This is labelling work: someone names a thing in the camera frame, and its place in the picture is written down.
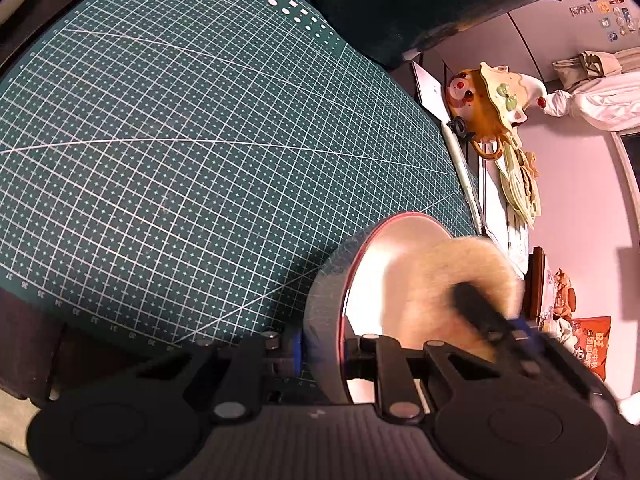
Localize small black clip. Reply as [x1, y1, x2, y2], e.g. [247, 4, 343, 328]
[447, 119, 476, 141]

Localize pale green plastic frames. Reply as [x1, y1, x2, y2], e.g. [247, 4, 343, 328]
[492, 135, 541, 231]

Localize crumpled white cloth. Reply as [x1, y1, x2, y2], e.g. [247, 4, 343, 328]
[545, 317, 575, 357]

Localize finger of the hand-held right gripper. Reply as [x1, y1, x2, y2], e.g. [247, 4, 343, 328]
[452, 281, 543, 361]

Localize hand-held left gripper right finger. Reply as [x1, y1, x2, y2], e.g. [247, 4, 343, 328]
[344, 334, 505, 423]

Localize white bedding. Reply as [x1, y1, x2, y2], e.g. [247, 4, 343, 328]
[545, 70, 640, 133]

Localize brown toy figure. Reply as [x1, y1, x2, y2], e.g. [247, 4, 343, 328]
[550, 269, 578, 318]

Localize beige tote bag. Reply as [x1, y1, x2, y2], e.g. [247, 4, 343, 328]
[552, 47, 640, 93]

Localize orange snack bag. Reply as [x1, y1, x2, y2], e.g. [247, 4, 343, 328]
[570, 316, 612, 382]

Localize white paper card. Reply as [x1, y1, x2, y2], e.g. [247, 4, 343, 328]
[412, 62, 451, 123]

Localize green cutting mat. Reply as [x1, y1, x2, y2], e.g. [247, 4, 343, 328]
[0, 0, 476, 361]

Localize white pen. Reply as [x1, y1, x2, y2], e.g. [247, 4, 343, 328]
[440, 122, 485, 233]

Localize brown wooden furniture frame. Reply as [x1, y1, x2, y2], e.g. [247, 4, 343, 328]
[530, 247, 547, 321]

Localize dark green pitcher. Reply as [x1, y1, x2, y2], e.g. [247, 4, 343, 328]
[306, 0, 571, 71]

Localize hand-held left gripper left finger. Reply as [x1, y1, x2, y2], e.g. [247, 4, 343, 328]
[120, 331, 303, 423]

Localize orange cat-shaped ceramic pot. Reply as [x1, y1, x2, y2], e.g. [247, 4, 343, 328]
[446, 61, 546, 161]

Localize beige fabric scrap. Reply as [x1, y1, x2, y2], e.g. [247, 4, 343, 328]
[520, 150, 542, 181]

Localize grey bowl with red rim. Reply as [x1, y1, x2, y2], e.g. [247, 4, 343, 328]
[304, 212, 526, 406]

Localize stack of white papers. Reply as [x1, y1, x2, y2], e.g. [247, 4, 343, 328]
[477, 152, 528, 276]

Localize round beige sponge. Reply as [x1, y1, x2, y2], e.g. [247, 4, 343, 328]
[377, 238, 525, 361]

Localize group of wall stickers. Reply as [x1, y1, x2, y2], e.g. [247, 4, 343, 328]
[570, 0, 638, 43]

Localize dark window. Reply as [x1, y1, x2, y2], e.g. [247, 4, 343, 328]
[614, 132, 640, 221]

